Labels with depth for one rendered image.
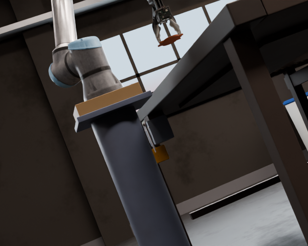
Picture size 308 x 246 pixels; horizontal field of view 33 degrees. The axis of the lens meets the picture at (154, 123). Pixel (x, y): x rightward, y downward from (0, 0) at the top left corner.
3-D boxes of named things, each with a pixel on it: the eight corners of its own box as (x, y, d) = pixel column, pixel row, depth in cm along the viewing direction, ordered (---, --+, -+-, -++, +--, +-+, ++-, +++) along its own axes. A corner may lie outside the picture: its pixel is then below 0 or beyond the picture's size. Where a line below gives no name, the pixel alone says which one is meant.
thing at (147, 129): (156, 152, 249) (142, 116, 250) (151, 154, 263) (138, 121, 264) (177, 143, 252) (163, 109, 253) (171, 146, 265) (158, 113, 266)
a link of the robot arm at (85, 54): (91, 69, 181) (77, 33, 182) (71, 82, 191) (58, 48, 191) (117, 63, 189) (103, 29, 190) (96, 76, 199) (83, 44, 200)
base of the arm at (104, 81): (89, 99, 180) (78, 73, 180) (82, 108, 194) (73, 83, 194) (128, 86, 184) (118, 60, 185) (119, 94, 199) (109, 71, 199)
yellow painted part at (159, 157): (155, 164, 269) (139, 121, 271) (153, 165, 278) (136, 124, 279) (169, 158, 271) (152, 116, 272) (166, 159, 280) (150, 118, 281)
